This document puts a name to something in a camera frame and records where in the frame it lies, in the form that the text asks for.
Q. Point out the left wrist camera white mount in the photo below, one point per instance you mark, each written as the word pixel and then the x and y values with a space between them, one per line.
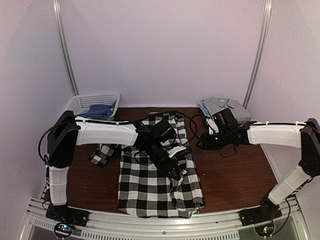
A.
pixel 173 151

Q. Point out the right small circuit board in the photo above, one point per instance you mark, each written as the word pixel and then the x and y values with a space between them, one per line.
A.
pixel 264 231

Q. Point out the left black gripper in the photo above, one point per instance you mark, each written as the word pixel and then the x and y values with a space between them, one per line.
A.
pixel 168 167

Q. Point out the small circuit board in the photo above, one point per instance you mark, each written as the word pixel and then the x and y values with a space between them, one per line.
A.
pixel 63 230
pixel 264 231

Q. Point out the folded grey collared shirt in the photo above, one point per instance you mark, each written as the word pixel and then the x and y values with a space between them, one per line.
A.
pixel 217 104

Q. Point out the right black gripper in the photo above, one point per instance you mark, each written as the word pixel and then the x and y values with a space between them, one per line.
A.
pixel 205 145

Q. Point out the folded light blue shirt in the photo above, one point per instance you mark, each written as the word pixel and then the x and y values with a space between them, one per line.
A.
pixel 204 110

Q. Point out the black white plaid shirt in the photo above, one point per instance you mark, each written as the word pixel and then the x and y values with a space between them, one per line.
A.
pixel 142 190

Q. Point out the aluminium front rail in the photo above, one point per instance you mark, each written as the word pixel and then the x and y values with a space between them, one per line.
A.
pixel 221 225

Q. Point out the right aluminium frame post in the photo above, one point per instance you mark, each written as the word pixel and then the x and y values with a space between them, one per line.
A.
pixel 264 32

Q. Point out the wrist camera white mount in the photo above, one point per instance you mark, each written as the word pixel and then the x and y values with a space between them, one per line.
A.
pixel 173 151
pixel 212 127

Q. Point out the left aluminium frame post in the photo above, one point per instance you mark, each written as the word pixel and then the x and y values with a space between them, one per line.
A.
pixel 64 47

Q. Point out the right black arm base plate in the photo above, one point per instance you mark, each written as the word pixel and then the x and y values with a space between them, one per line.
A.
pixel 263 213

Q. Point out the aluminium frame post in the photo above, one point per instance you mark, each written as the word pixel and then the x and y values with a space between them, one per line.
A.
pixel 64 47
pixel 264 32

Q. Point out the blue patterned shirt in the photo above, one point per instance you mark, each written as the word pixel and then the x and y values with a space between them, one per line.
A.
pixel 99 111

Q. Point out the left small circuit board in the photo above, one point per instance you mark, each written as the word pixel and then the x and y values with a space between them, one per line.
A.
pixel 63 230

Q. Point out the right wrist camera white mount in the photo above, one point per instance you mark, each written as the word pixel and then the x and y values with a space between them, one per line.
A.
pixel 212 127

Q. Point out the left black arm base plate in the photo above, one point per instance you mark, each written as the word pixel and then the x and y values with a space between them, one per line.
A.
pixel 65 214

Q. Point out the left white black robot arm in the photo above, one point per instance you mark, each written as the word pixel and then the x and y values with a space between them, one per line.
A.
pixel 71 131

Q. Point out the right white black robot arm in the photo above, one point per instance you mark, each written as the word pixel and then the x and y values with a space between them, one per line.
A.
pixel 301 135

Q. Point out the white plastic mesh basket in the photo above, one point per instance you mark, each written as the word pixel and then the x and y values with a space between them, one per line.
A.
pixel 81 103

